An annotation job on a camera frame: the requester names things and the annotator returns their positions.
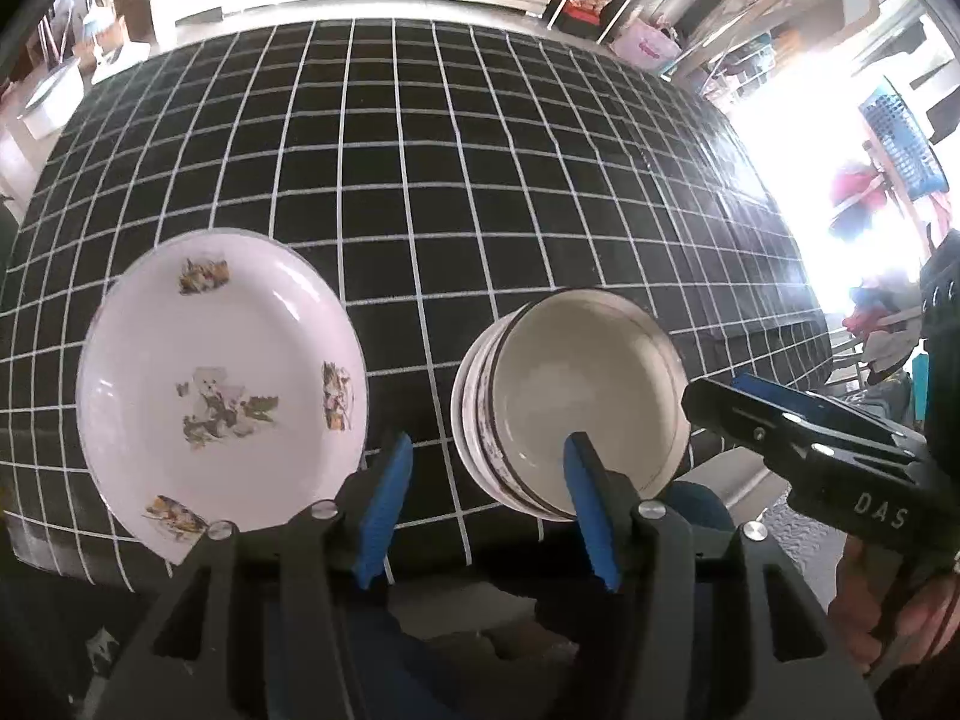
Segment white storage bin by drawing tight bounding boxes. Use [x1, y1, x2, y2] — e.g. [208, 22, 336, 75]
[15, 60, 85, 141]

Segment white standing fan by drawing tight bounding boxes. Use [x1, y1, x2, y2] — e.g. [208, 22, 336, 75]
[71, 0, 127, 55]

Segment black white checked tablecloth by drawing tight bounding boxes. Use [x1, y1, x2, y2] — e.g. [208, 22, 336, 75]
[0, 15, 835, 593]

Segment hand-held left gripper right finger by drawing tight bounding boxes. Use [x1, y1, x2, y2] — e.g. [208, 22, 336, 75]
[562, 431, 882, 720]

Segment red cloth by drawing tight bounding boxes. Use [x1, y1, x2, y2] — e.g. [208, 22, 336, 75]
[829, 163, 891, 224]

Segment white plate cat print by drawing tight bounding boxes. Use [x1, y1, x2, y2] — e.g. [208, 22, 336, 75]
[75, 229, 370, 567]

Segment person's right hand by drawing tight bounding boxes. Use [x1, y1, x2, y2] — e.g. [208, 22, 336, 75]
[829, 536, 960, 680]

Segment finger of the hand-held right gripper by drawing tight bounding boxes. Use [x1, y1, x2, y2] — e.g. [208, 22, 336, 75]
[730, 371, 899, 437]
[681, 377, 914, 479]

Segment blue plastic basket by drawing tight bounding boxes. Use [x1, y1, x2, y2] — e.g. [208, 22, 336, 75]
[859, 79, 946, 201]

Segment small white bowl dark rim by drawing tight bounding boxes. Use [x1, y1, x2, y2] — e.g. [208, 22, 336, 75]
[491, 289, 692, 522]

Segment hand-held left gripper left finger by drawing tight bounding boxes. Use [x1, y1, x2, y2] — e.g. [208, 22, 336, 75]
[86, 431, 415, 720]

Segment person's right leg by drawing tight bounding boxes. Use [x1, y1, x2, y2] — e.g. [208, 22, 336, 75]
[660, 478, 740, 535]

